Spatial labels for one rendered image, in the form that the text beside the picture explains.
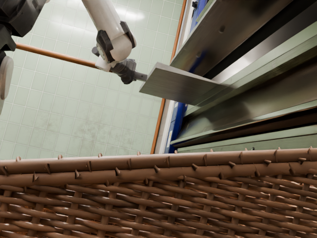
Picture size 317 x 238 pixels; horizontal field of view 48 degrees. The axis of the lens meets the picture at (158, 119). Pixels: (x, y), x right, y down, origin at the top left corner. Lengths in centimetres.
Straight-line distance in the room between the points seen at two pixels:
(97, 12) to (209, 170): 104
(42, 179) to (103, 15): 103
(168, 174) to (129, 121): 273
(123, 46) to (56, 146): 181
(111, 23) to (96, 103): 180
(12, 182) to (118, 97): 276
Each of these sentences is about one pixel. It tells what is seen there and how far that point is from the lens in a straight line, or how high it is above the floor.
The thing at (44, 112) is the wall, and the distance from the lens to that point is 303.
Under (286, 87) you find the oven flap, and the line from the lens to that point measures 100.
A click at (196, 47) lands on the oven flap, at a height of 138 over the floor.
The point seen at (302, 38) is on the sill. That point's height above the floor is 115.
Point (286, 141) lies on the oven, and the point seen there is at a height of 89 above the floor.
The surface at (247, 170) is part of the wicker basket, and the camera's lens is 28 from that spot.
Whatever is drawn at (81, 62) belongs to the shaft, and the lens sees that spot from 176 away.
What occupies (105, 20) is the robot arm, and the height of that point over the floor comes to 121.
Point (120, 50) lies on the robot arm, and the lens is 130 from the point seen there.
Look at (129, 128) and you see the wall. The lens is 299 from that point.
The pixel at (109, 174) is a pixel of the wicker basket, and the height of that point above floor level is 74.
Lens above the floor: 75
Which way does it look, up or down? 9 degrees up
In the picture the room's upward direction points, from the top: 12 degrees clockwise
